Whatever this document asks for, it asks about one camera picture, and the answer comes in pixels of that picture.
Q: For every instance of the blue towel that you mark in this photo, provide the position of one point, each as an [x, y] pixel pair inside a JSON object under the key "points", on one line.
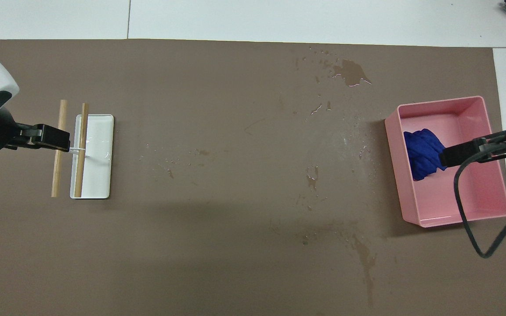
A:
{"points": [[422, 153]]}

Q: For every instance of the white towel rack tray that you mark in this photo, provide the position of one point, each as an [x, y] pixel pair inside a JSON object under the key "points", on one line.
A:
{"points": [[99, 166]]}

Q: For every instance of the water puddle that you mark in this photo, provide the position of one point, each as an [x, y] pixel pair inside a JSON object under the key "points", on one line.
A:
{"points": [[349, 70]]}

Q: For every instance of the wooden rack rod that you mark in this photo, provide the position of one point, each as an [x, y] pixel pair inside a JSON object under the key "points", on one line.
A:
{"points": [[81, 175], [56, 175]]}

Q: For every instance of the pink plastic bin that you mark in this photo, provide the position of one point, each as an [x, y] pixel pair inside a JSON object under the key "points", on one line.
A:
{"points": [[477, 197]]}

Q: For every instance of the brown table mat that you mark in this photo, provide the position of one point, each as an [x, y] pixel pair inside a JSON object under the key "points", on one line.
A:
{"points": [[213, 219]]}

